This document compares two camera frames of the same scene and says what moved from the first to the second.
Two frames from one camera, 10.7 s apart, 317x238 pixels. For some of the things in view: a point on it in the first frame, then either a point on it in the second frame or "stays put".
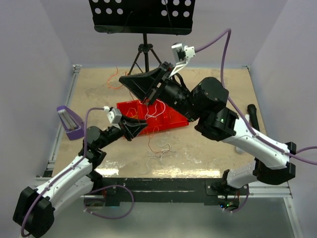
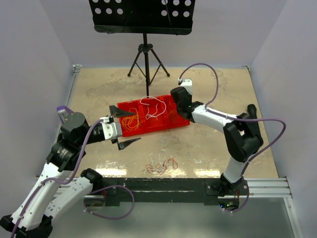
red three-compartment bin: x=158 y=115 stays put
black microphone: x=253 y=117 stays put
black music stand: x=143 y=17 stays put
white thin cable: x=156 y=156 to x=163 y=156
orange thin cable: x=136 y=115 to x=160 y=168
